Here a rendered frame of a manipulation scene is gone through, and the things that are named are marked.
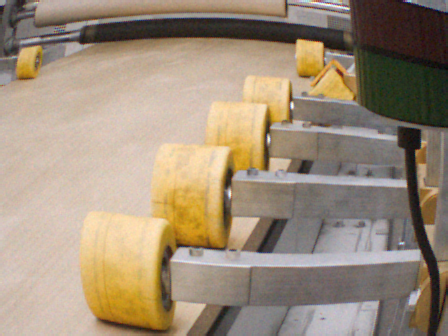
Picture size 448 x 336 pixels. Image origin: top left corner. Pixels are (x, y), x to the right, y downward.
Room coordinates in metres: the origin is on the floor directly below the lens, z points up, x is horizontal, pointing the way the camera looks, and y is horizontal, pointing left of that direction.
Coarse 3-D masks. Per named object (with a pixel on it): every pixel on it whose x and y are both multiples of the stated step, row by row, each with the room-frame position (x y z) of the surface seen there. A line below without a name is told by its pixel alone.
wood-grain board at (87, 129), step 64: (64, 64) 2.52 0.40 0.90; (128, 64) 2.36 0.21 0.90; (192, 64) 2.31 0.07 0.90; (256, 64) 2.34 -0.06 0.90; (0, 128) 1.55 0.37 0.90; (64, 128) 1.53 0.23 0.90; (128, 128) 1.51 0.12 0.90; (192, 128) 1.51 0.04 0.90; (0, 192) 1.08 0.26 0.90; (64, 192) 1.11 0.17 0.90; (128, 192) 1.13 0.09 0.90; (0, 256) 0.82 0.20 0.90; (64, 256) 0.86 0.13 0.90; (0, 320) 0.63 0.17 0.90; (64, 320) 0.67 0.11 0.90; (192, 320) 0.72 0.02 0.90
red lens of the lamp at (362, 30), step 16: (352, 0) 0.38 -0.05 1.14; (368, 0) 0.37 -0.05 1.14; (384, 0) 0.36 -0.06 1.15; (352, 16) 0.38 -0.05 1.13; (368, 16) 0.37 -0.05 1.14; (384, 16) 0.36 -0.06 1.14; (400, 16) 0.36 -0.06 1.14; (416, 16) 0.36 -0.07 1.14; (432, 16) 0.36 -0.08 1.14; (352, 32) 0.39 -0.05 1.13; (368, 32) 0.37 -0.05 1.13; (384, 32) 0.36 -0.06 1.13; (400, 32) 0.36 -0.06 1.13; (416, 32) 0.36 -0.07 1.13; (432, 32) 0.36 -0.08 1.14; (384, 48) 0.36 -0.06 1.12; (400, 48) 0.36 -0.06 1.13; (416, 48) 0.36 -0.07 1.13; (432, 48) 0.36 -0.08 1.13
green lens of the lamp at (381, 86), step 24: (360, 48) 0.38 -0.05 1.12; (360, 72) 0.38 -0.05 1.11; (384, 72) 0.36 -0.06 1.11; (408, 72) 0.36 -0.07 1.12; (432, 72) 0.36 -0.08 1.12; (360, 96) 0.38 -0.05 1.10; (384, 96) 0.37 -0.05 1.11; (408, 96) 0.36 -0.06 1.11; (432, 96) 0.36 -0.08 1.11; (432, 120) 0.36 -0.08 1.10
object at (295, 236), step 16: (336, 128) 2.56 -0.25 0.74; (304, 160) 1.69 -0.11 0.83; (272, 224) 1.31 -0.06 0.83; (288, 224) 1.46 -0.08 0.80; (304, 224) 1.73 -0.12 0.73; (320, 224) 2.14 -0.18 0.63; (272, 240) 1.28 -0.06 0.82; (288, 240) 1.48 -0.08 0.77; (304, 240) 1.76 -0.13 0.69; (224, 320) 0.94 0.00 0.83; (240, 320) 1.05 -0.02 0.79; (256, 320) 1.20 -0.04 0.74; (272, 320) 1.38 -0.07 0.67
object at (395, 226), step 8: (392, 168) 2.54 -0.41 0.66; (400, 168) 2.34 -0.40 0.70; (392, 176) 2.44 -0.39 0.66; (400, 176) 2.25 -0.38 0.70; (392, 224) 1.82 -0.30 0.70; (400, 224) 1.81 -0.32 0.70; (392, 232) 1.76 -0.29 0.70; (400, 232) 1.75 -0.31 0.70; (392, 240) 1.70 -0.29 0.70; (400, 240) 1.62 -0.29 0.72; (392, 248) 1.65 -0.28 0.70; (400, 248) 1.60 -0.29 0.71; (384, 304) 1.33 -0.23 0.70; (392, 304) 1.32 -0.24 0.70; (384, 312) 1.29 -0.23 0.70; (392, 312) 1.28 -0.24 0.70; (376, 320) 1.33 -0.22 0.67; (384, 320) 1.25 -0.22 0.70; (392, 320) 1.24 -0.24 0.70; (376, 328) 1.23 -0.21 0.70; (384, 328) 1.21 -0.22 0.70
